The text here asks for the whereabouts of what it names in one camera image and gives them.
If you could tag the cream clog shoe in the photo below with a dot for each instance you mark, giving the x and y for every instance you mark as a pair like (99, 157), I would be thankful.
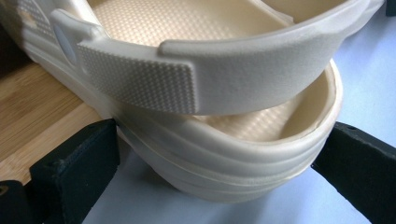
(218, 77)

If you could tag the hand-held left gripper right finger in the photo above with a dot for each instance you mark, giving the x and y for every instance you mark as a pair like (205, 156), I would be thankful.
(358, 168)

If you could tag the three-tier wooden shoe rack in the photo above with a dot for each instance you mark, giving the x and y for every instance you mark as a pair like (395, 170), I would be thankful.
(34, 118)

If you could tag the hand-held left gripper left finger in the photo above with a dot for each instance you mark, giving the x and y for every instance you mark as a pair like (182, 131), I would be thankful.
(77, 168)

